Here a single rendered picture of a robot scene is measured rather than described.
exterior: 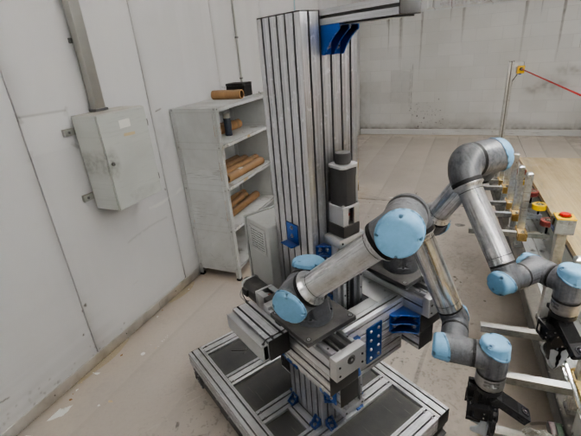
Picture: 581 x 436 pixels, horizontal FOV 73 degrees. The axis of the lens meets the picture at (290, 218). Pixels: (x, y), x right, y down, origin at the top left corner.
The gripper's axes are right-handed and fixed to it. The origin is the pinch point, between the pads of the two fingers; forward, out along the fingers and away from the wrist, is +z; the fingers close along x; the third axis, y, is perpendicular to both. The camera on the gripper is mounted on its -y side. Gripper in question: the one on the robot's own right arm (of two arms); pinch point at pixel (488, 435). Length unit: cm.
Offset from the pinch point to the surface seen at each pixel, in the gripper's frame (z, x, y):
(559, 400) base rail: 12.4, -32.5, -27.2
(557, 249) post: -25, -78, -29
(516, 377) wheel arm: -2.1, -24.1, -10.4
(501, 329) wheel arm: -2.8, -48.5, -8.4
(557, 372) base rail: 12, -47, -29
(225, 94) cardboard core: -76, -226, 202
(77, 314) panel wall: 40, -51, 233
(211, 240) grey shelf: 45, -175, 207
